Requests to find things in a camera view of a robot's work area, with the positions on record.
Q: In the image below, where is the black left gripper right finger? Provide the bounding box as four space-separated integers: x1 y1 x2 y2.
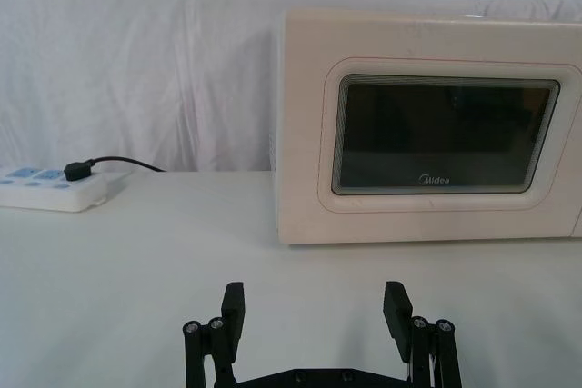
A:
383 280 463 388

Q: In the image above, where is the black plug with cable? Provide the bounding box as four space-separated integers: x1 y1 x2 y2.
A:
65 156 167 183

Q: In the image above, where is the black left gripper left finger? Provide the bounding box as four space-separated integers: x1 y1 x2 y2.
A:
182 282 247 388

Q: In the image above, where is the white power strip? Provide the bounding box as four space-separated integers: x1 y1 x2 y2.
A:
0 164 134 214

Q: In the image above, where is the white table cloth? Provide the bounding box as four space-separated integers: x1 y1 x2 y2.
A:
0 0 582 388

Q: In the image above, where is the cream microwave oven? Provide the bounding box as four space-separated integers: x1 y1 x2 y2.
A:
271 7 582 249

